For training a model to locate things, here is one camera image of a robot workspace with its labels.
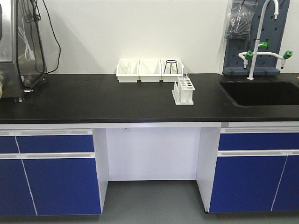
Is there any grey pegboard drying rack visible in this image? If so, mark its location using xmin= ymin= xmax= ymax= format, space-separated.
xmin=222 ymin=0 xmax=291 ymax=77

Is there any white storage bin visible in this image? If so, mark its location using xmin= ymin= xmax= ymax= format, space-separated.
xmin=116 ymin=59 xmax=139 ymax=83
xmin=161 ymin=59 xmax=184 ymax=82
xmin=139 ymin=59 xmax=162 ymax=83

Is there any blue drawer front left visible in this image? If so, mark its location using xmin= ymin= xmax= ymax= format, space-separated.
xmin=16 ymin=135 xmax=94 ymax=153

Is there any right white storage bin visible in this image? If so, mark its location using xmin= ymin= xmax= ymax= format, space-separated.
xmin=161 ymin=59 xmax=184 ymax=82

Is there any left white storage bin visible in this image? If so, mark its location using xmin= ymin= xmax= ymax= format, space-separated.
xmin=116 ymin=59 xmax=139 ymax=83

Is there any blue cabinet door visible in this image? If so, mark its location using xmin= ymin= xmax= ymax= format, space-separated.
xmin=209 ymin=156 xmax=286 ymax=213
xmin=23 ymin=158 xmax=101 ymax=215

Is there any plastic bag of pegs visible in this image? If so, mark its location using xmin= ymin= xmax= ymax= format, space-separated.
xmin=225 ymin=0 xmax=258 ymax=41

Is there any blue cabinet door left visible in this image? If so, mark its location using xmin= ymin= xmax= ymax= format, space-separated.
xmin=23 ymin=158 xmax=101 ymax=215

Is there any stainless steel lab appliance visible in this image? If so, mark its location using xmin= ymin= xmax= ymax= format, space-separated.
xmin=0 ymin=0 xmax=47 ymax=102

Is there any middle white storage bin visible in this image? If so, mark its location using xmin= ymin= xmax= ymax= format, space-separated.
xmin=139 ymin=59 xmax=162 ymax=83

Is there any white gooseneck lab faucet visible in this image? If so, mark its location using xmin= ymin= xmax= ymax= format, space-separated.
xmin=238 ymin=0 xmax=293 ymax=80

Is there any white tubing on appliance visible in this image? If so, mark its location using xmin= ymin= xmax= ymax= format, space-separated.
xmin=18 ymin=19 xmax=36 ymax=62

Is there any blue cabinet door right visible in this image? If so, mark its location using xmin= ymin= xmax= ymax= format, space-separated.
xmin=209 ymin=156 xmax=286 ymax=213

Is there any black power cable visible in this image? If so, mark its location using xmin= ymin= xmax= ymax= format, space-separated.
xmin=41 ymin=0 xmax=62 ymax=74

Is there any white test tube rack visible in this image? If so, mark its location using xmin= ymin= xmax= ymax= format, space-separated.
xmin=172 ymin=77 xmax=195 ymax=105

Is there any blue drawer front right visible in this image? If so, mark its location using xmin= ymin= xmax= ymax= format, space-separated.
xmin=218 ymin=133 xmax=299 ymax=150

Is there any blue drawer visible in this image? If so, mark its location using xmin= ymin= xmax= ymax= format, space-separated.
xmin=16 ymin=135 xmax=94 ymax=153
xmin=218 ymin=133 xmax=299 ymax=150

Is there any black lab sink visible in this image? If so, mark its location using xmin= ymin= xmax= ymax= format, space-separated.
xmin=219 ymin=81 xmax=299 ymax=107

